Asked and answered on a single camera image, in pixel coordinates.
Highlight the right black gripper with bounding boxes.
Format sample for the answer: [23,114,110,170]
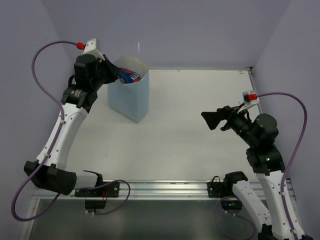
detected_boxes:
[201,102,258,147]

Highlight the blue red snack packet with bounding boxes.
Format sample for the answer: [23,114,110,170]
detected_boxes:
[118,68,142,84]

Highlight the light blue paper bag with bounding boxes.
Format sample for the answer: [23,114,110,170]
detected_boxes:
[107,42,150,123]

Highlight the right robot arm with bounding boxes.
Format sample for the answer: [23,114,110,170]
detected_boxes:
[201,106,311,240]

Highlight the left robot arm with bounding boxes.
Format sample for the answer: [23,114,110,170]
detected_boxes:
[24,53,120,197]

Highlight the right base control box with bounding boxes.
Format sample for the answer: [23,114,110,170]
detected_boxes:
[220,198,243,214]

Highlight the base control box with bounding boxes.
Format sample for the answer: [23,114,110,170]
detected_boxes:
[220,198,243,214]
[84,199,107,213]

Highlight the left base control box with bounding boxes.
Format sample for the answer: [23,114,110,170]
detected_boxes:
[84,199,107,213]

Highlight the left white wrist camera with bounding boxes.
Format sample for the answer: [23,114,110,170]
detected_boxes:
[82,38,105,61]

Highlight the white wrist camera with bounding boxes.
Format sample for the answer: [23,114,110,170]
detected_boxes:
[238,90,260,113]
[82,38,105,61]

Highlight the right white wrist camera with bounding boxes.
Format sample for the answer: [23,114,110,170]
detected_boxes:
[238,90,260,113]

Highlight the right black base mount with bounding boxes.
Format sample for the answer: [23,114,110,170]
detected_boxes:
[206,175,227,198]

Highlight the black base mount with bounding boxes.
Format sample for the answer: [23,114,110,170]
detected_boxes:
[206,175,227,198]
[74,181,120,198]

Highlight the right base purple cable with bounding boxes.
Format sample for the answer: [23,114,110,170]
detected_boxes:
[212,196,257,240]

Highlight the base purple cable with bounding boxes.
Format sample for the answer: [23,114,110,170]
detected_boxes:
[86,179,131,216]
[212,196,257,240]

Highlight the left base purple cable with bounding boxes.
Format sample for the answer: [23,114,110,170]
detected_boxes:
[86,179,131,216]

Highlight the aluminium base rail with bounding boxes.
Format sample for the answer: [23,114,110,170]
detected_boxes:
[32,180,296,201]

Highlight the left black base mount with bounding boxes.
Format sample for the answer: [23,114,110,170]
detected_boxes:
[74,181,120,198]

